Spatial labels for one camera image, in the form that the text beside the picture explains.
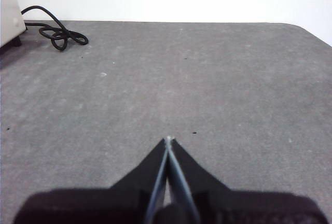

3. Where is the white Toshiba toaster oven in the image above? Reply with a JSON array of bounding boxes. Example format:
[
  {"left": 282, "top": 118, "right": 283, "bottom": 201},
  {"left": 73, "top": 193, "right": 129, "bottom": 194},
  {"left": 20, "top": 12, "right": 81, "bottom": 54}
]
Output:
[{"left": 0, "top": 0, "right": 28, "bottom": 51}]

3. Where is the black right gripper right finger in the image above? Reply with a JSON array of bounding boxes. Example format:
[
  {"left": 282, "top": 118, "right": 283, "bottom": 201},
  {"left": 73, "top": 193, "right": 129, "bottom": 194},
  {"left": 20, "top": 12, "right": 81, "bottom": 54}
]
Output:
[{"left": 169, "top": 137, "right": 329, "bottom": 224}]

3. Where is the black power cable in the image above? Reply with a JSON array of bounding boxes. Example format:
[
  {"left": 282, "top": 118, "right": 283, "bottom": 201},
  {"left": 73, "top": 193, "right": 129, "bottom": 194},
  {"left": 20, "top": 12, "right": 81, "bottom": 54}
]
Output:
[{"left": 20, "top": 5, "right": 89, "bottom": 52}]

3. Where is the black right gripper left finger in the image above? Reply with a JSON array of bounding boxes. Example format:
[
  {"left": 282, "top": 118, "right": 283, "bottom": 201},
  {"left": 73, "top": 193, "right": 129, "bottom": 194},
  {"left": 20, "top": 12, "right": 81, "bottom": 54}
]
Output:
[{"left": 12, "top": 137, "right": 168, "bottom": 224}]

